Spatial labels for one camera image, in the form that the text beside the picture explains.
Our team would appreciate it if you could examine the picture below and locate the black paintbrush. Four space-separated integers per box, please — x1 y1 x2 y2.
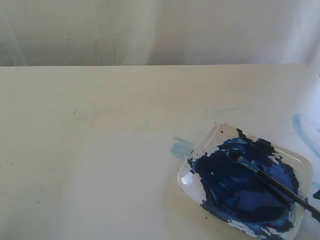
228 151 320 222

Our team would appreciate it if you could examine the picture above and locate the white square paint plate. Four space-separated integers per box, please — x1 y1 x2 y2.
178 124 313 240

